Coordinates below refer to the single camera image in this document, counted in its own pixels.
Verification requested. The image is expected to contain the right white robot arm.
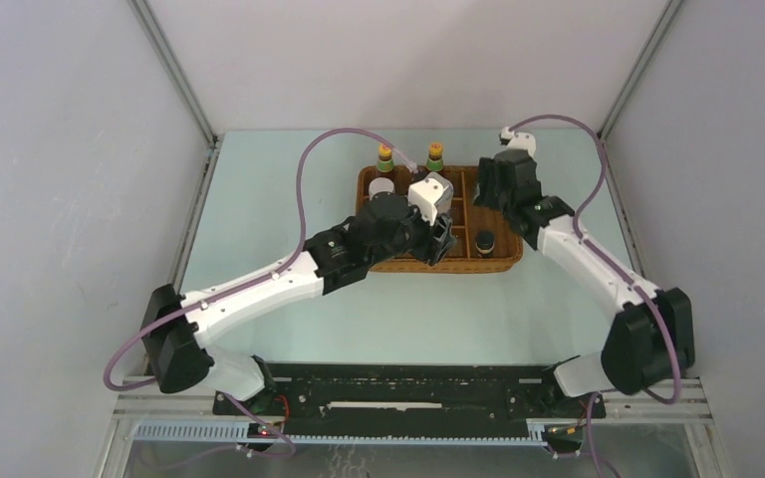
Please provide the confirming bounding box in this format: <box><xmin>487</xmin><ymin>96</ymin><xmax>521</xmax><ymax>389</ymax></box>
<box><xmin>474</xmin><ymin>149</ymin><xmax>695</xmax><ymax>416</ymax></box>

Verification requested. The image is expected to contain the small black pepper jar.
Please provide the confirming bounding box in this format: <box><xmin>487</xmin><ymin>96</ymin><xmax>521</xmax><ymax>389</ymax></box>
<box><xmin>475</xmin><ymin>230</ymin><xmax>495</xmax><ymax>258</ymax></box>

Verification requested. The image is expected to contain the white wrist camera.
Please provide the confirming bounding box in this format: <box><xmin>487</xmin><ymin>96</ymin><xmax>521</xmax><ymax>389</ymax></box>
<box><xmin>498</xmin><ymin>127</ymin><xmax>537</xmax><ymax>158</ymax></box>
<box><xmin>407</xmin><ymin>172</ymin><xmax>454</xmax><ymax>226</ymax></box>

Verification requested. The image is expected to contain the yellow-cap sauce bottle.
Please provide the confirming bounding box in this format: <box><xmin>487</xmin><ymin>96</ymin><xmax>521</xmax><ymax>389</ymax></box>
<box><xmin>377</xmin><ymin>143</ymin><xmax>394</xmax><ymax>176</ymax></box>
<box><xmin>425</xmin><ymin>142</ymin><xmax>444</xmax><ymax>173</ymax></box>

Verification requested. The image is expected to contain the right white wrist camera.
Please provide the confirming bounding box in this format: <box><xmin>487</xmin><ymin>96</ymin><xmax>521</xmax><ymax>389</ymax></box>
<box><xmin>498</xmin><ymin>127</ymin><xmax>537</xmax><ymax>158</ymax></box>

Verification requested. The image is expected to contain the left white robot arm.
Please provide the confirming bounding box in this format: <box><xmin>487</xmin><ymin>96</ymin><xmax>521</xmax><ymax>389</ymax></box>
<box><xmin>142</xmin><ymin>193</ymin><xmax>456</xmax><ymax>415</ymax></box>

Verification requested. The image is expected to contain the silver-lid salt jar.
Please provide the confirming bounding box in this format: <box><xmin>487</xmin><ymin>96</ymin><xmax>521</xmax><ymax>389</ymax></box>
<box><xmin>368</xmin><ymin>177</ymin><xmax>395</xmax><ymax>200</ymax></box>

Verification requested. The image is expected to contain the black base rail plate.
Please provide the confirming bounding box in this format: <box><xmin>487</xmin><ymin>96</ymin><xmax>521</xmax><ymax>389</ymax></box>
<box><xmin>212</xmin><ymin>360</ymin><xmax>609</xmax><ymax>440</ymax></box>

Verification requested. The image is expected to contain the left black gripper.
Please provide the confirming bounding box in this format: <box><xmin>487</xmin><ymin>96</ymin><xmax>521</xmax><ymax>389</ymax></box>
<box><xmin>368</xmin><ymin>199</ymin><xmax>456</xmax><ymax>267</ymax></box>

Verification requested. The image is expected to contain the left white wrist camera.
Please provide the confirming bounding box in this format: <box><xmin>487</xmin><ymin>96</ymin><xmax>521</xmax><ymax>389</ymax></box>
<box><xmin>407</xmin><ymin>172</ymin><xmax>454</xmax><ymax>226</ymax></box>

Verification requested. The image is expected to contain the brown wicker divided basket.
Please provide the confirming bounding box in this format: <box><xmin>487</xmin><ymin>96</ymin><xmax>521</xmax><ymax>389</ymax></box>
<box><xmin>372</xmin><ymin>165</ymin><xmax>524</xmax><ymax>274</ymax></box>

